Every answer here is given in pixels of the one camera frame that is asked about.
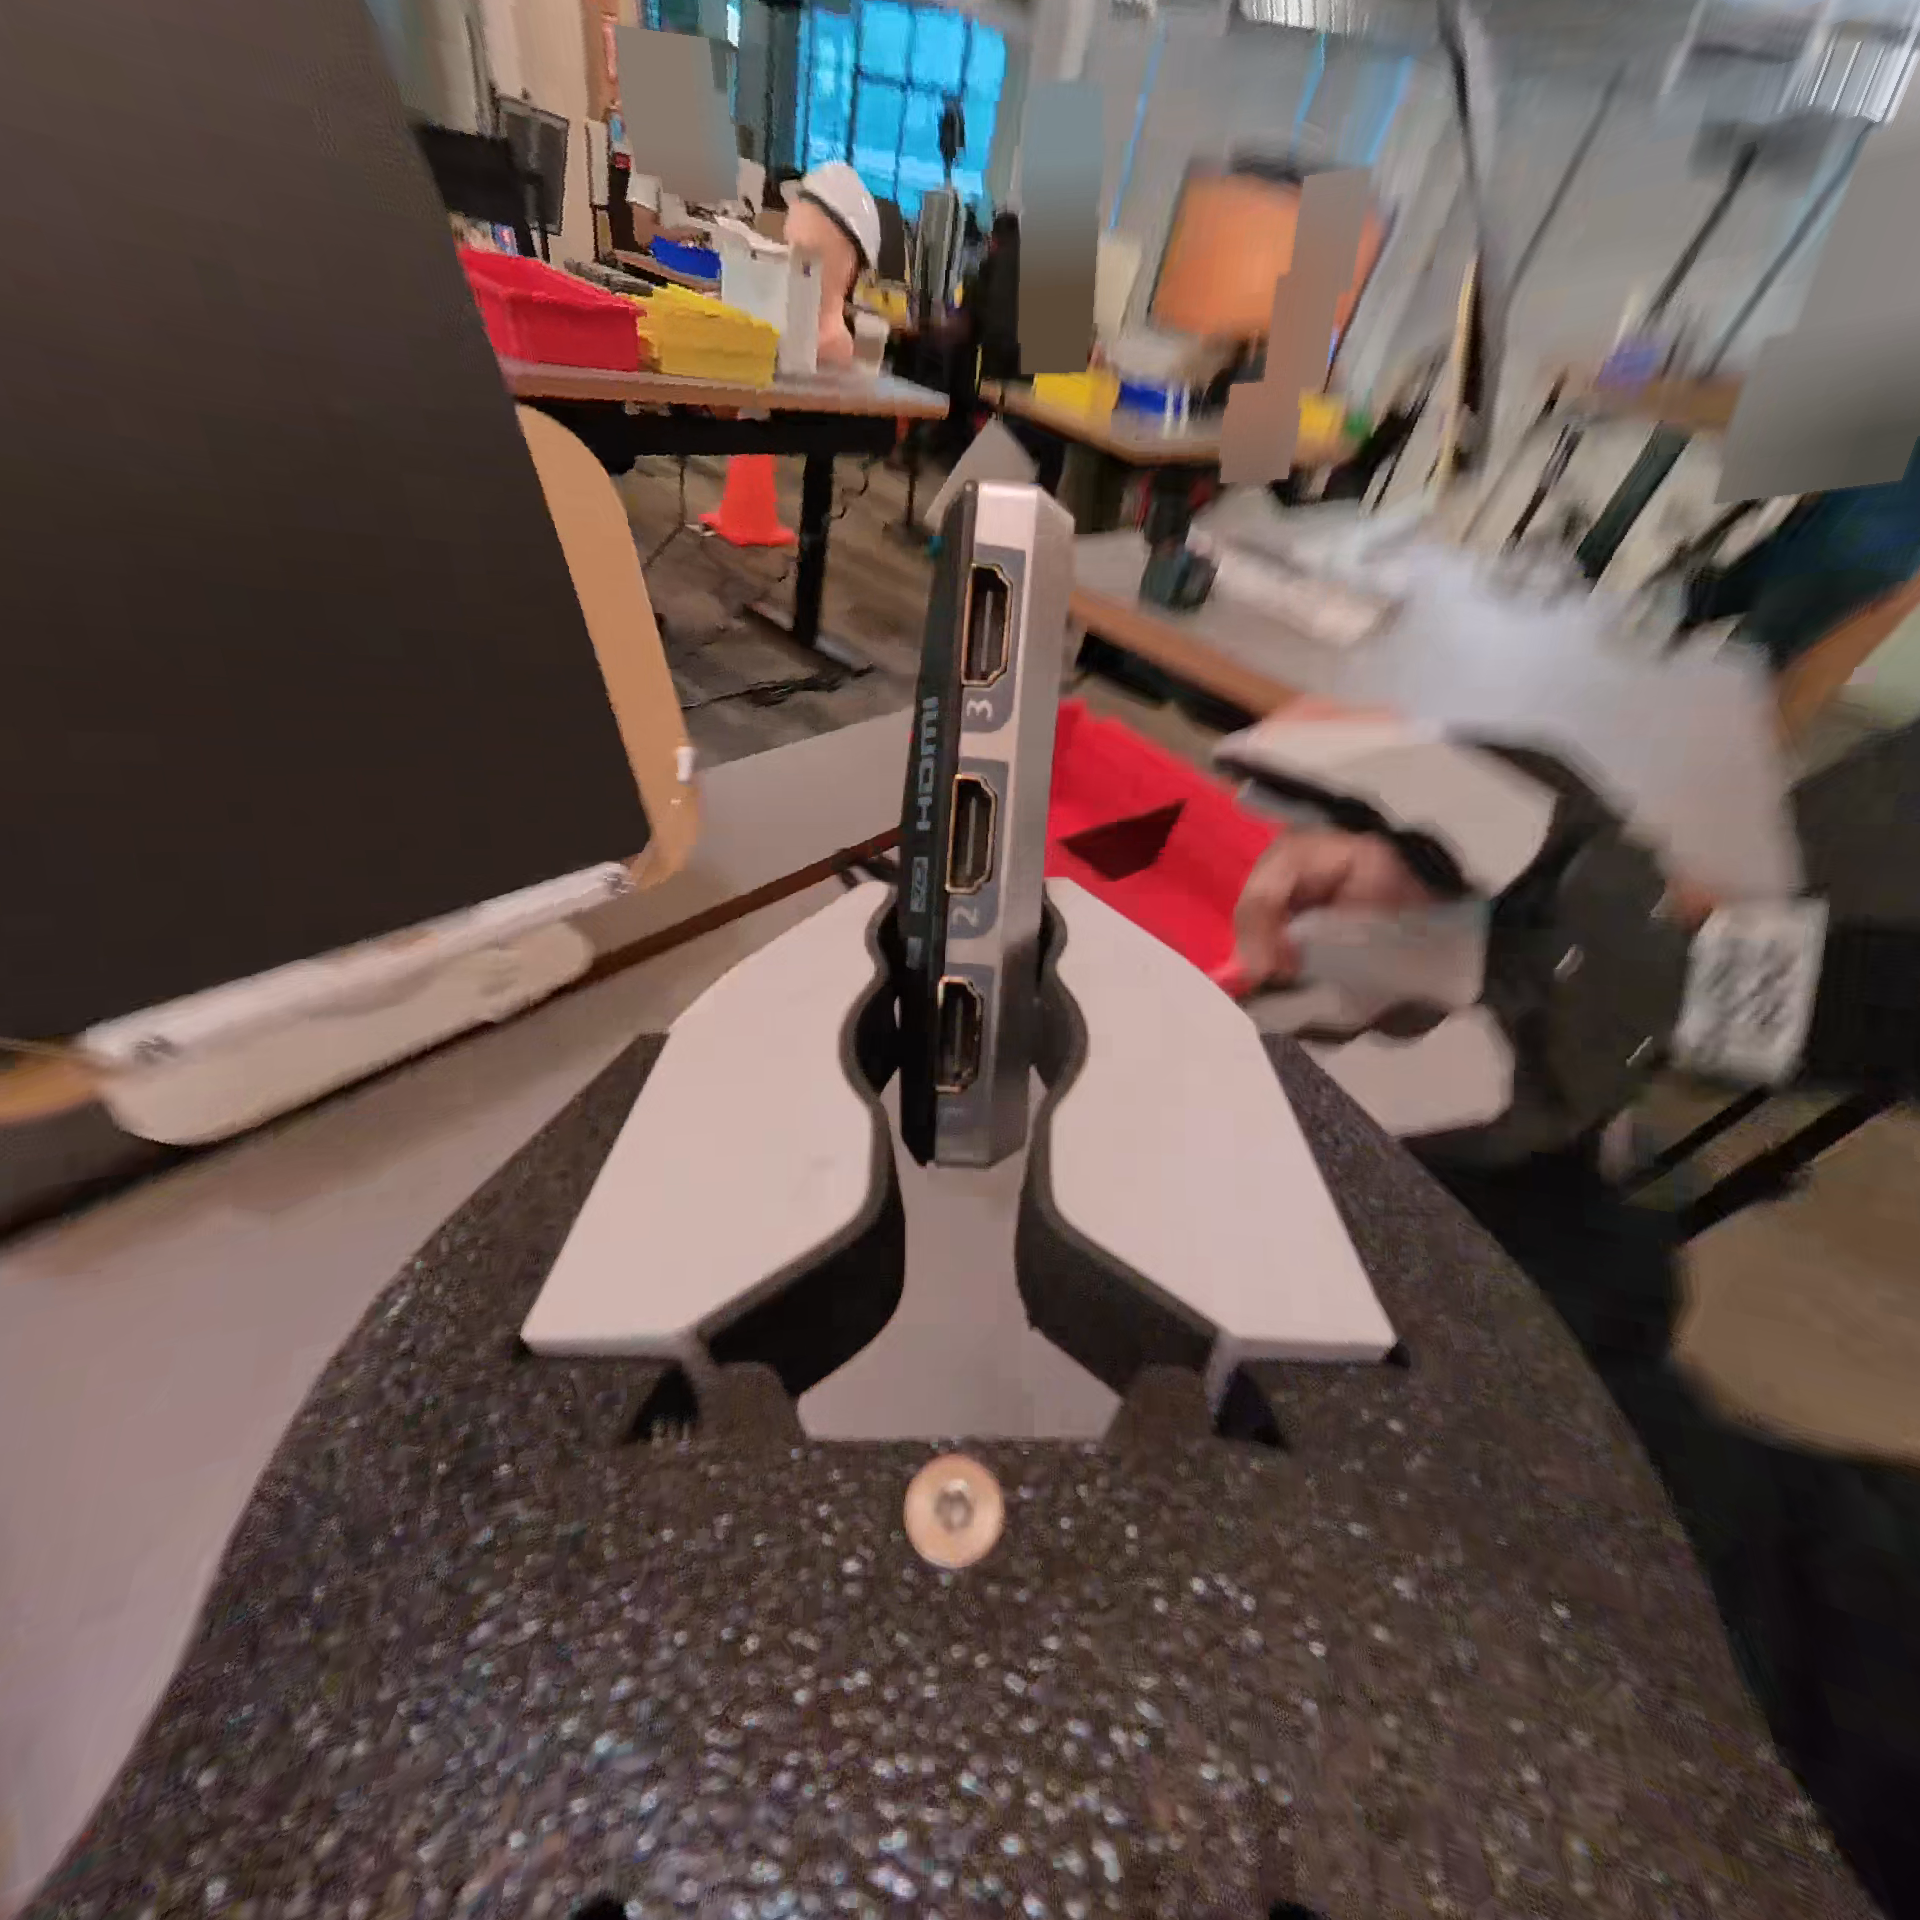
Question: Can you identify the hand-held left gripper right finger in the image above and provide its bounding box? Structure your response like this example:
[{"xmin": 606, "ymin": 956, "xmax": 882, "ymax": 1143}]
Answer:
[{"xmin": 1017, "ymin": 880, "xmax": 1400, "ymax": 1404}]

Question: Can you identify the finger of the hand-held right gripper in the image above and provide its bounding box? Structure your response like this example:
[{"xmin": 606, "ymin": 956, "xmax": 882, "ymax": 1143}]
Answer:
[
  {"xmin": 1210, "ymin": 719, "xmax": 1561, "ymax": 899},
  {"xmin": 1286, "ymin": 900, "xmax": 1502, "ymax": 1042}
]

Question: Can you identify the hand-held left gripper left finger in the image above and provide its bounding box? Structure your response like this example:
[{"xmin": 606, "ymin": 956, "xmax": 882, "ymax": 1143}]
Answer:
[{"xmin": 519, "ymin": 883, "xmax": 909, "ymax": 1399}]

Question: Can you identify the silver port switch box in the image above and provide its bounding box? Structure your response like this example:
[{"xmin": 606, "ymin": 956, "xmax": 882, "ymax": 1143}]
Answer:
[{"xmin": 898, "ymin": 479, "xmax": 1078, "ymax": 1170}]

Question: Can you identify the grey table with wooden edge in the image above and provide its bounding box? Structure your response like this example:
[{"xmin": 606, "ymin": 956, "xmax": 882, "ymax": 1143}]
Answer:
[{"xmin": 1067, "ymin": 497, "xmax": 1442, "ymax": 722}]

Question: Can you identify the red plastic bin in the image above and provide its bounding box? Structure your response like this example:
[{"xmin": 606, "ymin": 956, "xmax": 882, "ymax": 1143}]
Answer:
[
  {"xmin": 1044, "ymin": 696, "xmax": 1292, "ymax": 999},
  {"xmin": 456, "ymin": 246, "xmax": 648, "ymax": 371}
]

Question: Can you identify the wooden top office table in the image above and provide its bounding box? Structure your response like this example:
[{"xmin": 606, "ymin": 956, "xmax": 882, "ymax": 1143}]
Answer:
[
  {"xmin": 991, "ymin": 375, "xmax": 1351, "ymax": 526},
  {"xmin": 503, "ymin": 356, "xmax": 949, "ymax": 675}
]

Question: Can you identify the grey foam board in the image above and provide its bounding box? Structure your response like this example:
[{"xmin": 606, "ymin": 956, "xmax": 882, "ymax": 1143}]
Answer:
[{"xmin": 929, "ymin": 421, "xmax": 1039, "ymax": 497}]

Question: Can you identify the orange display screen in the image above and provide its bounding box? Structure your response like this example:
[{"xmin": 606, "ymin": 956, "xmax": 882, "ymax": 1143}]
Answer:
[{"xmin": 1152, "ymin": 162, "xmax": 1389, "ymax": 350}]

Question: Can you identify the orange traffic cone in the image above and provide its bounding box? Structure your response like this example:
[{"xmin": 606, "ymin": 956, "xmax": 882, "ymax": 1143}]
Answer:
[{"xmin": 695, "ymin": 453, "xmax": 799, "ymax": 550}]

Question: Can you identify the black display board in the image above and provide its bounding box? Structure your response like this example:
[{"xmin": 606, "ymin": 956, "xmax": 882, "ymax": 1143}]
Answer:
[{"xmin": 0, "ymin": 0, "xmax": 705, "ymax": 1151}]

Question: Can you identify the stack of yellow bins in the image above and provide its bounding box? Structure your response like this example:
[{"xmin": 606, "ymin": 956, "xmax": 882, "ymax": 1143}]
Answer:
[{"xmin": 634, "ymin": 285, "xmax": 779, "ymax": 383}]

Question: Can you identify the white plastic container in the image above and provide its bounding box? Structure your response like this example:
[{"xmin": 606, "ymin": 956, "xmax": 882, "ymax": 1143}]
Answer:
[{"xmin": 717, "ymin": 225, "xmax": 824, "ymax": 375}]

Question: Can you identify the white hard hat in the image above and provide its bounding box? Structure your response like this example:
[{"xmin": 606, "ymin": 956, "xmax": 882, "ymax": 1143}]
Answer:
[{"xmin": 794, "ymin": 158, "xmax": 888, "ymax": 266}]

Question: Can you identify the black computer monitor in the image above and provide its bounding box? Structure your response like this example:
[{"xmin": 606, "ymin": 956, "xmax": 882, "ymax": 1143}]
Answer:
[
  {"xmin": 419, "ymin": 124, "xmax": 543, "ymax": 259},
  {"xmin": 498, "ymin": 98, "xmax": 570, "ymax": 236}
]

